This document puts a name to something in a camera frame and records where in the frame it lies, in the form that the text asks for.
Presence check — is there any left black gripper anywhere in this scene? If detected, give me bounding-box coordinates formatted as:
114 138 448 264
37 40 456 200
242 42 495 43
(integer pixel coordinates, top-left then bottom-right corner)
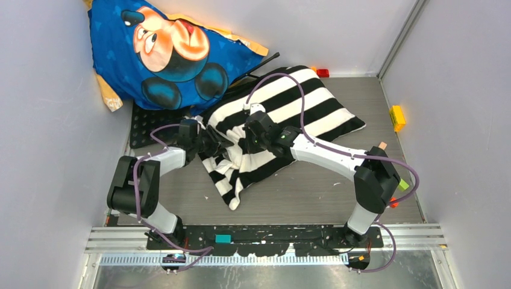
192 125 233 157

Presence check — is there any black white striped pillowcase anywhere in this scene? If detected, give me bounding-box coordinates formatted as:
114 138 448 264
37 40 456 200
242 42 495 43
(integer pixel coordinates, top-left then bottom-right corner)
199 66 366 210

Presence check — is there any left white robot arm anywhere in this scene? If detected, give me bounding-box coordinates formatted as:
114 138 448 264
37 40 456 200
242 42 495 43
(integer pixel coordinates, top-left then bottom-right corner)
107 119 234 249

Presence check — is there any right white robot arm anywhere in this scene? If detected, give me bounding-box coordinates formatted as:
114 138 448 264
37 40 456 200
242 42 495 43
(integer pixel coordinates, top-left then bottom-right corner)
244 104 401 247

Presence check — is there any blue cartoon mouse pillow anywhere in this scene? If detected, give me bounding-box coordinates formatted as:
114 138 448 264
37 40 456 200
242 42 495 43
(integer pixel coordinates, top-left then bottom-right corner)
85 1 269 115

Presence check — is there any black folded tripod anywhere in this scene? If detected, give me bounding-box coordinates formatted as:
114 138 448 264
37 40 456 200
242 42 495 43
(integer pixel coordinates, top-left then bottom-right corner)
230 52 280 86

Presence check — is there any black perforated tray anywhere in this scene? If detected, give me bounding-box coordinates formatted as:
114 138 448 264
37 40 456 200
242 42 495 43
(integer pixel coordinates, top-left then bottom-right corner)
129 104 189 149

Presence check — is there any teal small block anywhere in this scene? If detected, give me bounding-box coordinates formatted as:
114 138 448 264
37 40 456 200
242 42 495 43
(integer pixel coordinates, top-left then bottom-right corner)
215 234 232 244

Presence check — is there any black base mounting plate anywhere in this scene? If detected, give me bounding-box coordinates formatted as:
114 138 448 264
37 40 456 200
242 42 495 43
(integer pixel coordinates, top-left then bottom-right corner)
145 225 383 257

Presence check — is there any red toy block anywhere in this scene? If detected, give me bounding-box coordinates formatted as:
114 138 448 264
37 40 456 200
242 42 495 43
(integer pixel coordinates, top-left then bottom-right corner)
316 69 330 78

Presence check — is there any pink wooden block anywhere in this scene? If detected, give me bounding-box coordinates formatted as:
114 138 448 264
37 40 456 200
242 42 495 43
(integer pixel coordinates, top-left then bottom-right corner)
378 141 387 150

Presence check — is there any yellow toy block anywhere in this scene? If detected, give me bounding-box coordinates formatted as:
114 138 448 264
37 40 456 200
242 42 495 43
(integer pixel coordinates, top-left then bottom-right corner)
389 105 407 132

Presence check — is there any green toy block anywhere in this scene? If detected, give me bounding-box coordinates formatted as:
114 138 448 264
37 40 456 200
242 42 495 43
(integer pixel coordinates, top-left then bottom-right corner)
398 179 410 191

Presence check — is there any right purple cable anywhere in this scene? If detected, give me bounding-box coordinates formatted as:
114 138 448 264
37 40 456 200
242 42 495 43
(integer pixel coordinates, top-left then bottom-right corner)
245 72 421 274

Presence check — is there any purple cable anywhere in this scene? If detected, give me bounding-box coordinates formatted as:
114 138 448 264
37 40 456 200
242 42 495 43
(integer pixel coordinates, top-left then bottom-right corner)
245 72 421 274
133 123 215 273

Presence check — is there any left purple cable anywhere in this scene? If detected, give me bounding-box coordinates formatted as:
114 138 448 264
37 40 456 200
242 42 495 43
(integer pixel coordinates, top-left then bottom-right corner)
133 123 215 273

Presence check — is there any aluminium frame rail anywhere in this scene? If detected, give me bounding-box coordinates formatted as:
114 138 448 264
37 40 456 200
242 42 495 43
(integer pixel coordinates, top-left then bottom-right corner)
86 223 448 267

